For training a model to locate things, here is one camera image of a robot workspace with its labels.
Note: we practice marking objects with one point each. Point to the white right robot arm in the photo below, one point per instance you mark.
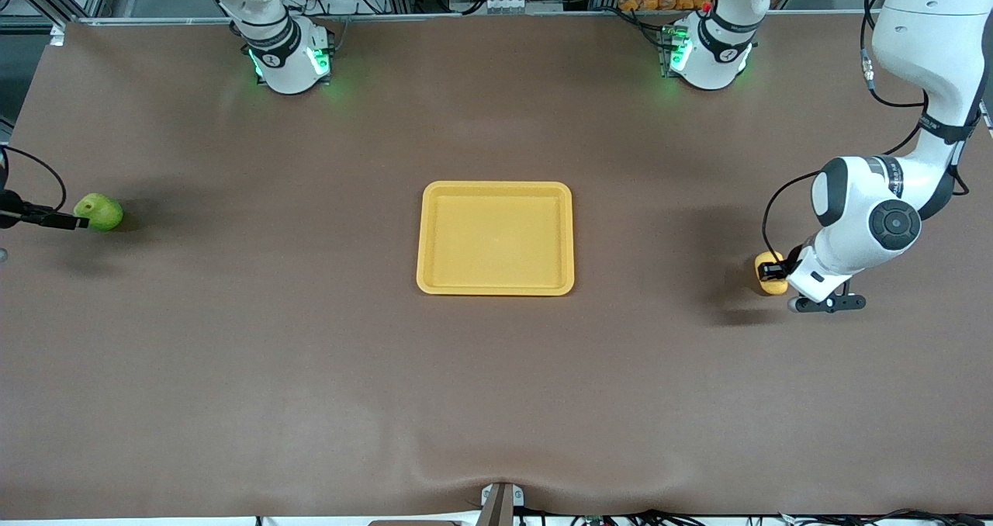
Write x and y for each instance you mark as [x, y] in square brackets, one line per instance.
[283, 60]

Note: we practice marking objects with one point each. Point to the grey terminal strip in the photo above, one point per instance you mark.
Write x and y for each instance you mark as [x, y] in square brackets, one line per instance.
[506, 3]

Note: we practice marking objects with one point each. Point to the aluminium corner bracket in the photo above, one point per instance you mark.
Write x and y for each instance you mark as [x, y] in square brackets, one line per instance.
[57, 36]

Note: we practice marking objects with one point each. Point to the green apple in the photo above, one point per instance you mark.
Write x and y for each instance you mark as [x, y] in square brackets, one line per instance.
[102, 212]

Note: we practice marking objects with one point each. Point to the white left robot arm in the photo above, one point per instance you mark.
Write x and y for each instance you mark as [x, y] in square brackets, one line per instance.
[931, 37]

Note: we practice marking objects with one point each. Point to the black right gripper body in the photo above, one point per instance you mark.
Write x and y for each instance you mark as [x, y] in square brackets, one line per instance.
[11, 202]

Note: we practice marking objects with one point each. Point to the yellow plastic tray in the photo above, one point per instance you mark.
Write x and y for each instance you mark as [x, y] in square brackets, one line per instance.
[481, 247]

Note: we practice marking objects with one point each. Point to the aluminium table edge rail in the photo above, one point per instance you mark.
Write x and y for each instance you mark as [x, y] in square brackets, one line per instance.
[496, 15]

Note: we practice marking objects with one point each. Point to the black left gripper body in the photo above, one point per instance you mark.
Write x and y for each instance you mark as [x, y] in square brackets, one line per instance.
[790, 264]

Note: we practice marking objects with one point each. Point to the yellow potato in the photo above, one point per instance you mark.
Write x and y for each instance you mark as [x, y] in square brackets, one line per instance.
[769, 288]

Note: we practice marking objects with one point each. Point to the brown table mat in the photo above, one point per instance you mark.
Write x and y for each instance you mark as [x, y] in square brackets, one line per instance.
[496, 394]

